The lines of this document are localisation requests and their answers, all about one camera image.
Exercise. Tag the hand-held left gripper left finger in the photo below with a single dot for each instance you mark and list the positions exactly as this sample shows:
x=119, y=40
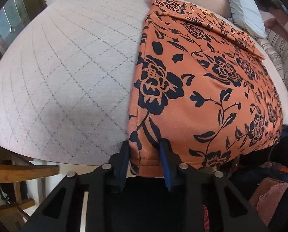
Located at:
x=121, y=166

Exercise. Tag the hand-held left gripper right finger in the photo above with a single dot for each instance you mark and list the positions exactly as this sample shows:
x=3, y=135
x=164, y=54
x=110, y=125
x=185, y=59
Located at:
x=165, y=166

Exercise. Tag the orange black floral shirt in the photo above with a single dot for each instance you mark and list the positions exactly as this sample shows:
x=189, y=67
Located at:
x=202, y=89

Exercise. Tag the dark patterned clothing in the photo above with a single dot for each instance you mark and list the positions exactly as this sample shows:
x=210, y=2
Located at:
x=269, y=193

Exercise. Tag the large striped floral cushion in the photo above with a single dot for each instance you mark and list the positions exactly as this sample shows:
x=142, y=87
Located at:
x=284, y=53

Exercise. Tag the pink quilted mattress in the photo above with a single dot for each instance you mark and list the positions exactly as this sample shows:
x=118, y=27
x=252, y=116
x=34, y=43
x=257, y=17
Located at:
x=69, y=77

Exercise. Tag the wooden chair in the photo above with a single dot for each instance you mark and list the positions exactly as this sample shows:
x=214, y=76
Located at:
x=16, y=171

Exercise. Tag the grey blue pillow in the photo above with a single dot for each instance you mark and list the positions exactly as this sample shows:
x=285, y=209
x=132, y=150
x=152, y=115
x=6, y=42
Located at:
x=245, y=7

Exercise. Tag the wooden stained glass door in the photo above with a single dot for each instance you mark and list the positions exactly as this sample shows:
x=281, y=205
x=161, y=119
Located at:
x=11, y=17

